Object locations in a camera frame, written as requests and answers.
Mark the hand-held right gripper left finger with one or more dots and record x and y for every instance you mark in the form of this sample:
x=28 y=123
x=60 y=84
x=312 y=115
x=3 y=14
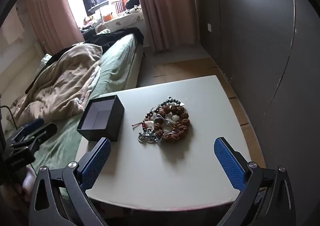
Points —
x=96 y=163

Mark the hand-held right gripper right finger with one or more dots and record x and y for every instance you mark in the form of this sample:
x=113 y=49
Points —
x=228 y=163

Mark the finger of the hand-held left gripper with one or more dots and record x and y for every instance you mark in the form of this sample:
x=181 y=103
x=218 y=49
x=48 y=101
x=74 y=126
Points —
x=36 y=123
x=46 y=130

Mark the black gift box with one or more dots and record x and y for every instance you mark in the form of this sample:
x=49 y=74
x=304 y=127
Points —
x=100 y=118

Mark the person's left hand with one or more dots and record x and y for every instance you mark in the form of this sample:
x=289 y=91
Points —
x=28 y=178

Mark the beige blanket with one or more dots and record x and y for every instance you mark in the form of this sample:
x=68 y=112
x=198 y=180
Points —
x=62 y=78

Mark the bed with green sheet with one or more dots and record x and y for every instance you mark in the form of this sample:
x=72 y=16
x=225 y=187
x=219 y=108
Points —
x=117 y=63

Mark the black clothing on bed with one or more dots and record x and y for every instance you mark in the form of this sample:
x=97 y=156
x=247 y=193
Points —
x=107 y=37

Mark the pink curtain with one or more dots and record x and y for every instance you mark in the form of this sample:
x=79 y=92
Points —
x=50 y=10
x=162 y=3

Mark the floral cloth on windowsill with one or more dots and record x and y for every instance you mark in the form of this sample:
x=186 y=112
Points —
x=125 y=19

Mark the paper sheet on wall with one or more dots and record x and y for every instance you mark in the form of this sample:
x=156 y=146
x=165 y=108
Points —
x=11 y=28

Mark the wall switch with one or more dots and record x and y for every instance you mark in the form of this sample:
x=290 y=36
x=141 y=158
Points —
x=209 y=27

